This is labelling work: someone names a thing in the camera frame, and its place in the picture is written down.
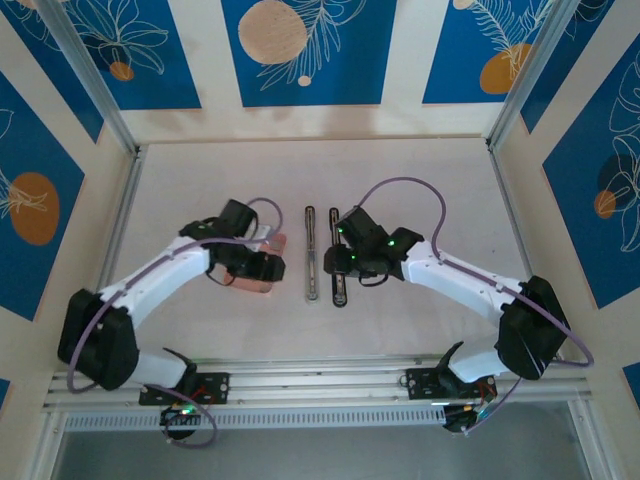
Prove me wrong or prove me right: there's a slotted grey cable duct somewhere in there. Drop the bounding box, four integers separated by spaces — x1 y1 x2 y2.
62 405 449 432

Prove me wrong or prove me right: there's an aluminium frame post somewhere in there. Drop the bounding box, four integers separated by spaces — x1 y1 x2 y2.
37 0 146 157
485 0 576 151

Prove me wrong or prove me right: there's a grey stapler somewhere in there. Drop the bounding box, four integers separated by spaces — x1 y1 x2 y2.
303 204 321 304

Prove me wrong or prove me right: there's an aluminium side rail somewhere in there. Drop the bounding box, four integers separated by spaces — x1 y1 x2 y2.
97 147 149 294
487 142 546 301

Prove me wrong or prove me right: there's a blue panel with feather leaf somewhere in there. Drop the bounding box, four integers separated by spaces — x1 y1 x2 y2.
422 0 551 106

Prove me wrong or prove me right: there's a blue panel large orange circle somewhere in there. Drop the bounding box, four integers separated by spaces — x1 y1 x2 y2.
0 72 86 322

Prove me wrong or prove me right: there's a blue panel with cream circle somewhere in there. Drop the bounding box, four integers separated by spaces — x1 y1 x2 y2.
221 0 400 108

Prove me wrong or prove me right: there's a blue panel small orange circle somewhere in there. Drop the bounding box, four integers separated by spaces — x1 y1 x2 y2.
62 0 203 112

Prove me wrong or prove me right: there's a circuit board with green LED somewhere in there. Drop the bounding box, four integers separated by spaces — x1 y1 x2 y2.
158 403 204 427
442 399 499 434

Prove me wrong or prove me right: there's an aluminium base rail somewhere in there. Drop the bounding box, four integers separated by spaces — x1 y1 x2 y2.
42 353 591 416

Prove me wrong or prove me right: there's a blue panel dark flower print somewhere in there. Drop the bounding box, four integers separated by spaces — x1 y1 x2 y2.
542 47 640 310

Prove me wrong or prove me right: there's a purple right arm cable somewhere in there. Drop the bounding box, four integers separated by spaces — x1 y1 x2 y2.
357 176 596 436

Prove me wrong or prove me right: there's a pink plastic tray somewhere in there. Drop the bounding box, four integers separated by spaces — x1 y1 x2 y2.
219 232 290 297

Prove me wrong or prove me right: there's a black stapler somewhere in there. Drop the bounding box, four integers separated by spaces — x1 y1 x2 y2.
327 206 350 309

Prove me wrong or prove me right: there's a blue leaf-print wall panel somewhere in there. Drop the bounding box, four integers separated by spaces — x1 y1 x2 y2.
0 9 105 145
519 0 616 135

